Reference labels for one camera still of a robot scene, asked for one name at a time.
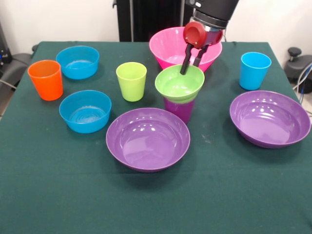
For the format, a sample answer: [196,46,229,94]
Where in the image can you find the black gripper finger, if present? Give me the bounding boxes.
[180,42,194,76]
[193,44,210,68]

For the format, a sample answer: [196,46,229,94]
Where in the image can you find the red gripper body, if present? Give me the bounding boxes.
[183,21,224,49]

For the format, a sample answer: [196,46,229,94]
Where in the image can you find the green ribbed bowl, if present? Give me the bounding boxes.
[155,64,206,104]

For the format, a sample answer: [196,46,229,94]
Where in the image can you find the purple cup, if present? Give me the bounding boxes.
[163,97,196,125]

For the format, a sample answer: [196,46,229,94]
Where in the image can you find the large pink bowl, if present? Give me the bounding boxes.
[149,26,223,73]

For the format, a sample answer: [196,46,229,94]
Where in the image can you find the blue cup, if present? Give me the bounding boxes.
[239,52,272,91]

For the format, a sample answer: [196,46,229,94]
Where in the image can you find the lime green cup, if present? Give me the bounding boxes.
[116,61,148,102]

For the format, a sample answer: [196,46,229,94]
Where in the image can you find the purple bowl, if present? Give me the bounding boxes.
[106,108,191,173]
[229,90,312,149]

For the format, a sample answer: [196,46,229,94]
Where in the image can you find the black knob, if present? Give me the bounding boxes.
[287,47,303,64]

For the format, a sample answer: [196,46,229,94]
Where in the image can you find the dark grey base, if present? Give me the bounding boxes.
[284,55,312,85]

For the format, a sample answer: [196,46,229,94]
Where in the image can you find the blue bowl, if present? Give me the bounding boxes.
[58,90,112,134]
[56,45,100,80]

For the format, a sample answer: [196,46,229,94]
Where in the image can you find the dark green tablecloth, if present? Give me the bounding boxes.
[0,40,312,234]

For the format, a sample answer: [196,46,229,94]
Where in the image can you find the orange cup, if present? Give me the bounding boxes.
[27,59,64,101]

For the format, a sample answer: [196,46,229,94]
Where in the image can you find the grey chair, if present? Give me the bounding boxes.
[0,52,33,89]

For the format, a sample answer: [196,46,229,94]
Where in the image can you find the black equipment box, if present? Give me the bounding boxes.
[0,21,13,74]

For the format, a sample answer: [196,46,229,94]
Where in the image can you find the blue and grey cables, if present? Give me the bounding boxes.
[292,62,312,115]

